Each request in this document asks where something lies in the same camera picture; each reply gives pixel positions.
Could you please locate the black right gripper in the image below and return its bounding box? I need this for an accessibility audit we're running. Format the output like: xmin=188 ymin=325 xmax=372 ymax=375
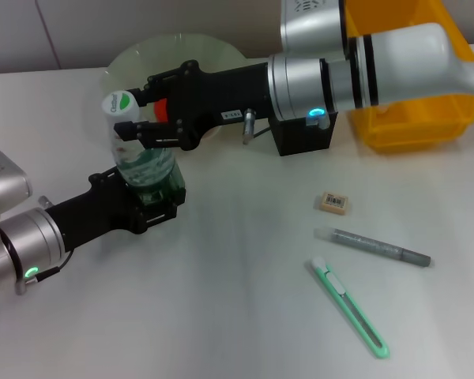
xmin=114 ymin=59 xmax=277 ymax=152

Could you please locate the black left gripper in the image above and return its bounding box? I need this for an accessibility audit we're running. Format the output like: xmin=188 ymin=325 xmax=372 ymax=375
xmin=46 ymin=165 xmax=187 ymax=253

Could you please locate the clear green-label water bottle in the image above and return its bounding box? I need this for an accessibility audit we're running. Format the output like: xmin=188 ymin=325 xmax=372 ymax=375
xmin=100 ymin=90 xmax=186 ymax=207

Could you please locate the pale green wavy fruit plate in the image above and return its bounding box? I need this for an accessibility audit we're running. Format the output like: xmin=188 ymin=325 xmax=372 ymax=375
xmin=102 ymin=33 xmax=249 ymax=141

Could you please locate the black mesh pen holder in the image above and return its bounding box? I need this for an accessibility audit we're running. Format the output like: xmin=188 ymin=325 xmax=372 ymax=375
xmin=270 ymin=112 xmax=337 ymax=158

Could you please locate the beige eraser with barcode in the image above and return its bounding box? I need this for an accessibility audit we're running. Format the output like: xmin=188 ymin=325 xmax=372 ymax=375
xmin=314 ymin=191 xmax=349 ymax=216

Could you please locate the grey marker pen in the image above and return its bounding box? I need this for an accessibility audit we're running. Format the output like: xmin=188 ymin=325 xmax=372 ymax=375
xmin=314 ymin=227 xmax=435 ymax=268

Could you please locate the green utility knife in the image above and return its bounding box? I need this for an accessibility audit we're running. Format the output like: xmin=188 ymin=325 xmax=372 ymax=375
xmin=310 ymin=256 xmax=391 ymax=360

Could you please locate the yellow plastic bin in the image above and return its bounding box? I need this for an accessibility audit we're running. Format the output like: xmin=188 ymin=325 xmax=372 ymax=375
xmin=345 ymin=0 xmax=474 ymax=154

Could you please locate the silver right gripper cable plug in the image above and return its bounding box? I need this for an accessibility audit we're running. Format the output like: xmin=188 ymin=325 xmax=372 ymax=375
xmin=242 ymin=107 xmax=273 ymax=146

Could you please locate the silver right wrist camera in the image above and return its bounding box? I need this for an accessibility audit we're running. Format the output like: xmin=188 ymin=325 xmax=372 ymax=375
xmin=280 ymin=0 xmax=348 ymax=55

